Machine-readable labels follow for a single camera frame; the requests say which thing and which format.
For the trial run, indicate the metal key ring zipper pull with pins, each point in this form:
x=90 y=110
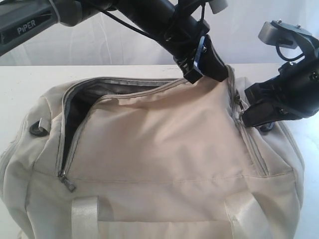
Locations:
x=243 y=107

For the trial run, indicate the white backdrop curtain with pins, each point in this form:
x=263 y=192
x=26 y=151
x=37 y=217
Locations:
x=102 y=41

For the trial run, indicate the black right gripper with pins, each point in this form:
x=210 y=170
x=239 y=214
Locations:
x=291 y=95

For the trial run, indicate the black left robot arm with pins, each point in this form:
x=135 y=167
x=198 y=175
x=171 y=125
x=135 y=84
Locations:
x=21 y=20

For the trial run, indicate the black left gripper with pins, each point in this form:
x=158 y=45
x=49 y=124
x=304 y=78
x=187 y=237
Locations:
x=178 y=29

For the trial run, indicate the beige fabric duffel bag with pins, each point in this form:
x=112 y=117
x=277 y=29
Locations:
x=116 y=158

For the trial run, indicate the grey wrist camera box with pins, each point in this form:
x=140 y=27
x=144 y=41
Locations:
x=275 y=31

